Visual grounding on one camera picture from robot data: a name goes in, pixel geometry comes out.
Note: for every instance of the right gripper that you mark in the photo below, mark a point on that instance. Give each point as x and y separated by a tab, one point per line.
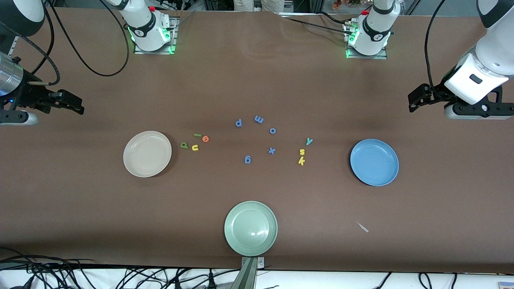
28	96

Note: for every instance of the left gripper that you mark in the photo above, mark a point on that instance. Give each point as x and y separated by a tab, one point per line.
434	95

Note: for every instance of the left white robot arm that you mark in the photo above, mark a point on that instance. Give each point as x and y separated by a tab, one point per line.
373	36

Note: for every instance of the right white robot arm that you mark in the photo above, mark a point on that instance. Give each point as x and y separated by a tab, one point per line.
149	30

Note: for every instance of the blue plate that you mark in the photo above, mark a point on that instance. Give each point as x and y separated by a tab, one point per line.
374	162

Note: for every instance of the beige brown plate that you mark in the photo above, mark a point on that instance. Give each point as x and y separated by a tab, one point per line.
147	154

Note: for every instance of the orange red background objects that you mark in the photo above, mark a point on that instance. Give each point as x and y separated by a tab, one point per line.
339	4

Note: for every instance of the small white paper scrap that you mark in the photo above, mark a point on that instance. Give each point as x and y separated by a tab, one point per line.
362	227

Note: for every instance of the blue foam letter m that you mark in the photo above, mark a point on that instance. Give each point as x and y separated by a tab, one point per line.
259	119

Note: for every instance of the person in beige trousers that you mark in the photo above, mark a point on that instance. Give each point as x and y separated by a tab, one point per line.
271	5

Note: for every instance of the small pink blue box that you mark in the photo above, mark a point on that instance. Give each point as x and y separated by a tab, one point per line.
506	285

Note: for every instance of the green plate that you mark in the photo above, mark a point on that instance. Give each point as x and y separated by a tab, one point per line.
251	228

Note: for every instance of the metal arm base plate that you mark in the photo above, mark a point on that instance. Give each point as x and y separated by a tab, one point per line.
175	32
367	57

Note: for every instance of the aluminium frame rail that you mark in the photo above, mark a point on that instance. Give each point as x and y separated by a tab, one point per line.
13	46

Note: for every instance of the grey metal camera bracket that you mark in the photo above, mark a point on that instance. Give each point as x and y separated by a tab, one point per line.
249	275

